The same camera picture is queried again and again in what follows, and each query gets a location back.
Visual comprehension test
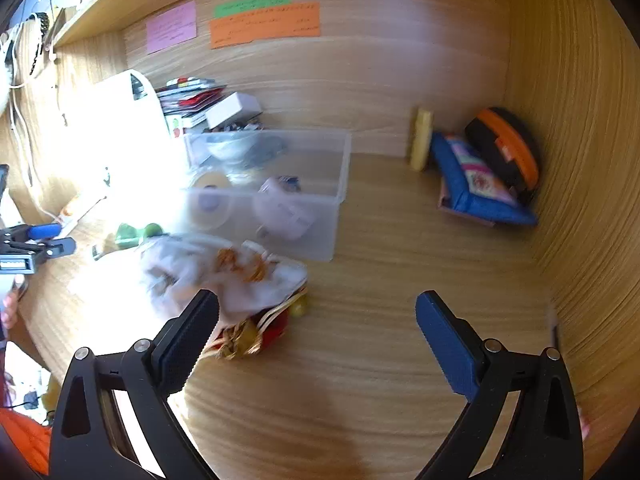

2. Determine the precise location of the white appliance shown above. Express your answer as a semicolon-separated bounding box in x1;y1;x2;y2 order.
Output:
65;69;173;201

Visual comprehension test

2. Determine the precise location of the orange paper note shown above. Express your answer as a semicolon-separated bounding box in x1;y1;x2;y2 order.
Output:
209;2;321;50

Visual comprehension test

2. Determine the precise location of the yellow cloth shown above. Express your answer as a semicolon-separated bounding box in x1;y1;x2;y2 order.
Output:
40;375;63;411

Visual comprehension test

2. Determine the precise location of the white tape roll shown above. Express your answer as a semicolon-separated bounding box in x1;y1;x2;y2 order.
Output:
187;170;236;231

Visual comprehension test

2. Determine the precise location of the brown notebook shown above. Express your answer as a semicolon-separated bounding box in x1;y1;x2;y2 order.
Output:
437;180;496;228

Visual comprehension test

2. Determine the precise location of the blue patterned pouch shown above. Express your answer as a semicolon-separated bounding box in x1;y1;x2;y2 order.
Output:
431;131;540;227

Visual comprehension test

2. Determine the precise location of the clear plastic storage bin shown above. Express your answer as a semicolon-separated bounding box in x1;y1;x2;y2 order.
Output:
182;128;352;262

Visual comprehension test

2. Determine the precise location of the white cable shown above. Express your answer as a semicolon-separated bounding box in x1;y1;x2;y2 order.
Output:
4;22;33;171

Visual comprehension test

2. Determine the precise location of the white cardboard box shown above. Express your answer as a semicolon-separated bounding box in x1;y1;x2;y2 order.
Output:
205;92;263;131

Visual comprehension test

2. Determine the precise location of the wooden desktop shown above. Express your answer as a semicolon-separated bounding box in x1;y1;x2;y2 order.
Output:
20;151;593;480

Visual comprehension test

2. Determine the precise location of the stack of booklets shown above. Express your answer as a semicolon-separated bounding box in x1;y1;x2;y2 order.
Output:
155;76;228;128

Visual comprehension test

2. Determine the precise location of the white round device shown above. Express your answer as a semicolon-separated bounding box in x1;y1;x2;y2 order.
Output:
252;176;316;243

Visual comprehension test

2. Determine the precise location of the green paper note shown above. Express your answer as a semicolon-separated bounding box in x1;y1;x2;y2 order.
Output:
213;0;292;18

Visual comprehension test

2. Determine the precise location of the dark beaded strap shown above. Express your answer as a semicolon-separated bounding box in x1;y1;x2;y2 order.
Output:
25;12;52;78

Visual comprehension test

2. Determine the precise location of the yellow oblong object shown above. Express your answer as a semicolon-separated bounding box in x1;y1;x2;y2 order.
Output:
410;106;435;171

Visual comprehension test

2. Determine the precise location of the gold and red ornament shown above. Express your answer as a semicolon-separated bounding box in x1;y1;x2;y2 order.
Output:
212;305;291;361

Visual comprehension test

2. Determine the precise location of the person's left hand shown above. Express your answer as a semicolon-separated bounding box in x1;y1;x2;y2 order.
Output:
0;279;29;332

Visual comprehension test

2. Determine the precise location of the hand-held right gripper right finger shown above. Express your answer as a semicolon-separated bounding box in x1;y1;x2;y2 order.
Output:
415;290;586;480

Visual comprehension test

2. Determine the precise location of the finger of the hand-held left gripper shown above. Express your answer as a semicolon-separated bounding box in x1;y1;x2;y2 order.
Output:
0;223;63;242
4;237;77;264

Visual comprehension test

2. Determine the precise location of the black and orange case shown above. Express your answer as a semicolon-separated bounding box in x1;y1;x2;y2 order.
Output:
464;106;542;201

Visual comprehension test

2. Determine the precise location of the person's left forearm orange sleeve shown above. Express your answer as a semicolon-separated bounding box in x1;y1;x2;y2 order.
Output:
0;406;54;476

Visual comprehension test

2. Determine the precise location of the pink paper note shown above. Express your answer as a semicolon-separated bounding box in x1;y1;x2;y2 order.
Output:
146;1;197;55

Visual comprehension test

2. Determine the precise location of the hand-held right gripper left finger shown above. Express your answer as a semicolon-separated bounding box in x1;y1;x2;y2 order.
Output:
48;288;221;480

